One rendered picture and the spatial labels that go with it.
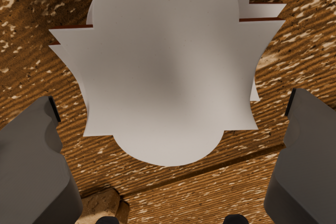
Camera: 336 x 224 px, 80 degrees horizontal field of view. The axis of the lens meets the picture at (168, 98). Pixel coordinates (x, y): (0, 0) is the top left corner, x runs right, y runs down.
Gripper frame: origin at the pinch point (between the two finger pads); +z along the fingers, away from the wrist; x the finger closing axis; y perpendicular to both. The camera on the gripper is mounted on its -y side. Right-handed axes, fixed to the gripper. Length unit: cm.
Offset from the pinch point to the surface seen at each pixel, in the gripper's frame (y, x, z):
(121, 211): 17.0, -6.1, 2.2
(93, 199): 15.6, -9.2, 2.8
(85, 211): 15.8, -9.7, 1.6
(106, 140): 7.5, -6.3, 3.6
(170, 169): 11.9, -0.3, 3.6
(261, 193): 16.3, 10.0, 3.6
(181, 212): 19.9, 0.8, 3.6
